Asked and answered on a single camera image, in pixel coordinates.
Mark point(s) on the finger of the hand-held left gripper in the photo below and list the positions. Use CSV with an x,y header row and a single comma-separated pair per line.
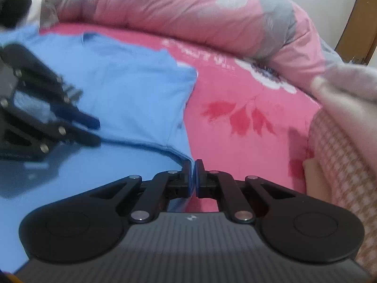
x,y
79,116
79,138

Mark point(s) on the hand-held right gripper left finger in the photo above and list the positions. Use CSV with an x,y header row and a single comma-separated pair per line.
x,y
191,179

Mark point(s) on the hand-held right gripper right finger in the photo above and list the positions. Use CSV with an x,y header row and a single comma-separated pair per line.
x,y
199,179

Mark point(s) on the blue t-shirt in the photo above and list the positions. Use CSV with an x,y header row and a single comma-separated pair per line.
x,y
123,88

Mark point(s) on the pink floral blanket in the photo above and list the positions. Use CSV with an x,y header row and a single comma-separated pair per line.
x,y
250,141

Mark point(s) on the black garment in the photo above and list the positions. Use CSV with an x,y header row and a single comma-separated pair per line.
x,y
14,8

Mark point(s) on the white garment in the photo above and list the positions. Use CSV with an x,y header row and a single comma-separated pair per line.
x,y
34,8

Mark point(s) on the beige folded cloth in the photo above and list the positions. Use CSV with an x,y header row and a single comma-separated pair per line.
x,y
316,179

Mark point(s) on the pink grey floral quilt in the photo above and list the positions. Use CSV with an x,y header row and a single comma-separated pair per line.
x,y
176,11

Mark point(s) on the cream folded cloth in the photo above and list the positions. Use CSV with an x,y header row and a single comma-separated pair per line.
x,y
347,112

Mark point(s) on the pale grey folded cloth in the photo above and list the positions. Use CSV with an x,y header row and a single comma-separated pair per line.
x,y
356,76

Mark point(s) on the brown wooden door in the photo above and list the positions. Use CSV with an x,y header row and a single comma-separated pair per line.
x,y
362,20

